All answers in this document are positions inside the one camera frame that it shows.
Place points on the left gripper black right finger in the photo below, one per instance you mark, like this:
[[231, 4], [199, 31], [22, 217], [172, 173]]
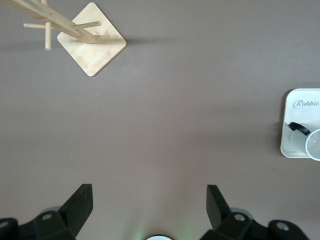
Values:
[[220, 212]]

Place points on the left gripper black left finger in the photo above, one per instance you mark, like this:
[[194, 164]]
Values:
[[75, 210]]

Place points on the wooden cup rack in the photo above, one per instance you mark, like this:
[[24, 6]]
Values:
[[92, 52]]

